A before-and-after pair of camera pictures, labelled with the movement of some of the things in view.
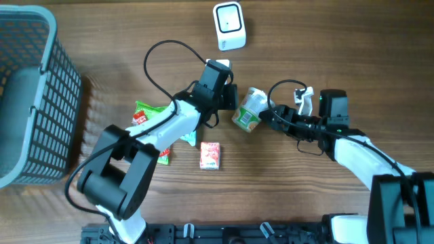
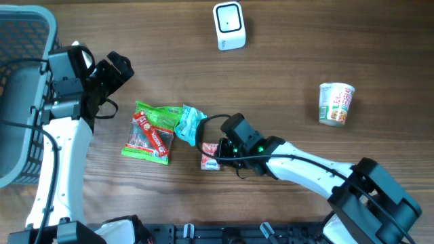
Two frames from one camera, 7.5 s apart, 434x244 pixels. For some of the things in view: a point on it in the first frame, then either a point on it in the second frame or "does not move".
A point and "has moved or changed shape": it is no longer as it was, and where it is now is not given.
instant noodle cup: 246,115 has moved or changed shape
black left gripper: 233,104 -> 116,79
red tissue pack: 209,155 does not move
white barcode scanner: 230,25 does not move
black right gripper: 283,110 -> 223,146
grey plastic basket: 41,88 does not move
